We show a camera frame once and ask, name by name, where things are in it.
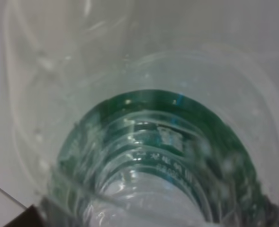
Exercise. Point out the clear bottle green label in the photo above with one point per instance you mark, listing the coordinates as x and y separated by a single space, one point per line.
147 113

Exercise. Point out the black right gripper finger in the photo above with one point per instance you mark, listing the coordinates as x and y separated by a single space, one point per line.
29 218

